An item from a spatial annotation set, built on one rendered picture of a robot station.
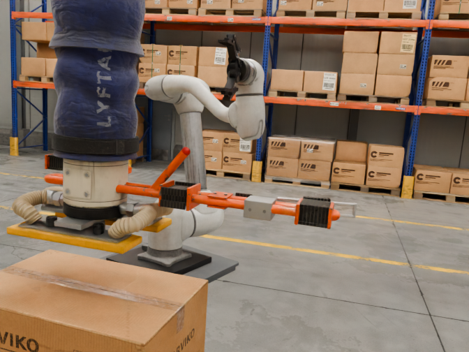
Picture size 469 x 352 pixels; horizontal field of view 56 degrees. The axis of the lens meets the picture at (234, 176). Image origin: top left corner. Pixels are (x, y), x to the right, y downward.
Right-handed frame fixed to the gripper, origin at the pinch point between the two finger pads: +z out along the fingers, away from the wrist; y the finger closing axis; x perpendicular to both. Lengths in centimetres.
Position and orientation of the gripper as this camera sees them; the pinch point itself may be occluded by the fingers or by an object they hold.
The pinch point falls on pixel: (222, 65)
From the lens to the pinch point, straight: 133.9
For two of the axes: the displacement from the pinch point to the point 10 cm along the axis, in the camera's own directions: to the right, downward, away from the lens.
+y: -0.7, 9.8, 1.7
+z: -2.7, 1.4, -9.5
